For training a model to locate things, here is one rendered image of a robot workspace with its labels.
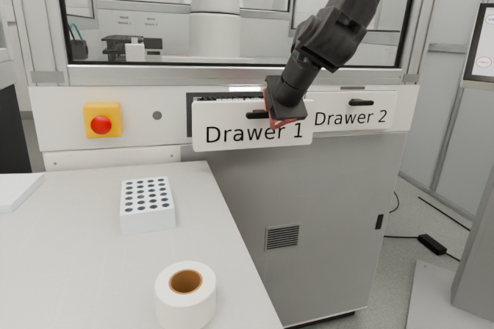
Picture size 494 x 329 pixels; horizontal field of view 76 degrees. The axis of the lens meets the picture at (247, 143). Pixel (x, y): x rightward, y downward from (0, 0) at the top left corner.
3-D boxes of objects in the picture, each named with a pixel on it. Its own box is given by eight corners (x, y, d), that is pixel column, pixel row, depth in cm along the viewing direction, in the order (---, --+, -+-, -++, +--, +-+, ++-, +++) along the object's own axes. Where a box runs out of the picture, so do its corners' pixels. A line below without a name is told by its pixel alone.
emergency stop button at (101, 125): (112, 135, 66) (109, 117, 65) (91, 136, 65) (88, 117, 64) (113, 131, 69) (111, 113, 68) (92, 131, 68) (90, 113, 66)
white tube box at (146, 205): (175, 228, 52) (174, 208, 51) (121, 236, 50) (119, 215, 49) (167, 192, 63) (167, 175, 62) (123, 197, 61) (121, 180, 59)
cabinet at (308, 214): (368, 320, 127) (413, 131, 99) (86, 393, 97) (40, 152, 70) (278, 201, 212) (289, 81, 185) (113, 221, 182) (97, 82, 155)
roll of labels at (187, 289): (156, 289, 40) (154, 264, 39) (211, 281, 42) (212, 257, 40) (155, 339, 34) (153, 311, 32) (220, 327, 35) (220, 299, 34)
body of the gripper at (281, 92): (292, 81, 67) (305, 56, 61) (304, 121, 63) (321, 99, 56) (263, 81, 65) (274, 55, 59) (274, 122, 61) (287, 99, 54)
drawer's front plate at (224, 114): (312, 144, 78) (317, 100, 74) (193, 152, 69) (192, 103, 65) (308, 142, 79) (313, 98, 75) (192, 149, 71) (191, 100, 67)
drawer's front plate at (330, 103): (391, 128, 95) (398, 92, 91) (303, 132, 86) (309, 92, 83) (387, 126, 96) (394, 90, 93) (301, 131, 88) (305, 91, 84)
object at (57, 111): (409, 131, 99) (420, 84, 95) (40, 151, 70) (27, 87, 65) (287, 81, 185) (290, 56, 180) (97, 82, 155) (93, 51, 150)
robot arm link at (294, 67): (292, 59, 51) (324, 71, 51) (298, 32, 55) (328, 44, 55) (278, 86, 57) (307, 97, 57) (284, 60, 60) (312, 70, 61)
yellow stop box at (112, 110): (121, 138, 69) (118, 106, 67) (85, 140, 67) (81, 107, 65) (123, 131, 74) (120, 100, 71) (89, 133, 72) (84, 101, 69)
